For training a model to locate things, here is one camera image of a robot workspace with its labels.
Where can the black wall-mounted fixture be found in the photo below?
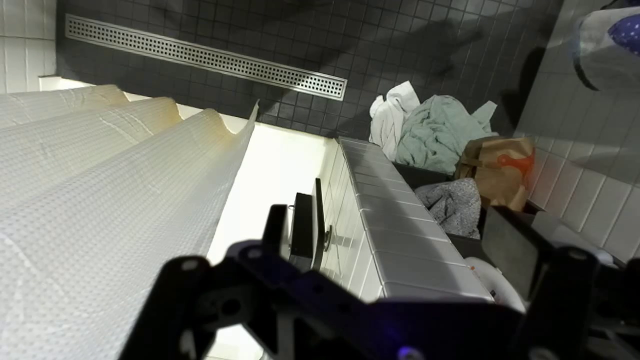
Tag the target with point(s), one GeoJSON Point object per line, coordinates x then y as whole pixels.
{"type": "Point", "coordinates": [298, 230]}

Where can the white crumpled cloth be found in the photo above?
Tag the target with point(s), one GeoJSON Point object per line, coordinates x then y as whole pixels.
{"type": "Point", "coordinates": [386, 117]}

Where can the grey crumpled cloth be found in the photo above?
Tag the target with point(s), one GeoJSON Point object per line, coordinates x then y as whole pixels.
{"type": "Point", "coordinates": [452, 205]}

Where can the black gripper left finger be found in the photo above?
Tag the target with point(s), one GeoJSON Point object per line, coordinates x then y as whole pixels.
{"type": "Point", "coordinates": [166, 322]}

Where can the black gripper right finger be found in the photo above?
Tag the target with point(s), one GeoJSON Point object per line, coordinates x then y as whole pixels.
{"type": "Point", "coordinates": [557, 282]}

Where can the metal linear floor drain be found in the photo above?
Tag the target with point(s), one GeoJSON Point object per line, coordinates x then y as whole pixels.
{"type": "Point", "coordinates": [208, 59]}

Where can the pale green crumpled cloth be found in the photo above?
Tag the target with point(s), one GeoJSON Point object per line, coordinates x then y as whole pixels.
{"type": "Point", "coordinates": [436, 132]}

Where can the brown paper bag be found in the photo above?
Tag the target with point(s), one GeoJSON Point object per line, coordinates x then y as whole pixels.
{"type": "Point", "coordinates": [501, 168]}

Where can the white shower curtain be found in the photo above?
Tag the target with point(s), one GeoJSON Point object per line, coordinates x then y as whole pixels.
{"type": "Point", "coordinates": [96, 192]}

